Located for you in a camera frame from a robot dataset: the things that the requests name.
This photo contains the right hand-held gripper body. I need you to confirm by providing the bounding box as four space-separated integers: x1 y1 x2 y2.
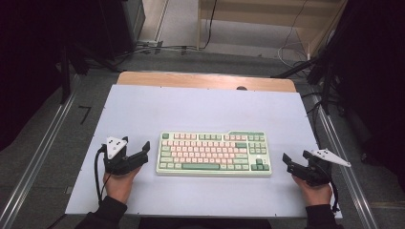
303 148 352 187

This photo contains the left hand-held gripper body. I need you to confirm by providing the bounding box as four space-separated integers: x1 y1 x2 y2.
102 135 137 176

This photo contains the green and pink keyboard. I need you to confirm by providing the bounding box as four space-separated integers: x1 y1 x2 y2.
156 130 273 177

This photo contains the person's right hand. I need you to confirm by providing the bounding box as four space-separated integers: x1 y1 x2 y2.
291 175 332 207

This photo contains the person's left hand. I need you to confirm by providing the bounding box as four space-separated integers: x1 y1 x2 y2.
102 166 142 204

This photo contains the white table board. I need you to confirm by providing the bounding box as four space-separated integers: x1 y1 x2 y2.
65 84 343 219

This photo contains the wooden table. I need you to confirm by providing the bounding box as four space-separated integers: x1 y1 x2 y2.
117 71 297 94

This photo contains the dark curtain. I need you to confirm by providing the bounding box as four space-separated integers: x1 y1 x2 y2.
0 0 108 152
329 0 405 189

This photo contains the power strip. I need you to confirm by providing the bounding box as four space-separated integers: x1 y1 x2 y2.
138 39 164 49

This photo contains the black cabinet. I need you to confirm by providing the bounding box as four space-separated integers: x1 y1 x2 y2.
98 0 146 61

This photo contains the light wooden shelf unit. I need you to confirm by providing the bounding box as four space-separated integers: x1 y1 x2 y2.
196 0 348 59

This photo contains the right hand-held gripper black cable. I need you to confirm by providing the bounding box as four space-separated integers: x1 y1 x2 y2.
329 177 341 214

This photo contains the metal floor rail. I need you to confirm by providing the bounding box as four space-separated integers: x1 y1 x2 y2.
309 94 380 229
0 92 78 229

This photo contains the white coiled cable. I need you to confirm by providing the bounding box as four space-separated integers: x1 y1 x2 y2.
277 41 311 70

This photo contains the black hanging cable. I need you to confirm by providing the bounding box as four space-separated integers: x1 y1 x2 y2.
202 0 219 51

